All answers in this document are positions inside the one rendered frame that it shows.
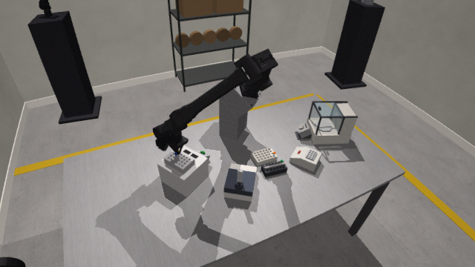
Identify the white tube rack with round holes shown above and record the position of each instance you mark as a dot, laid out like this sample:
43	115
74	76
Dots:
263	156

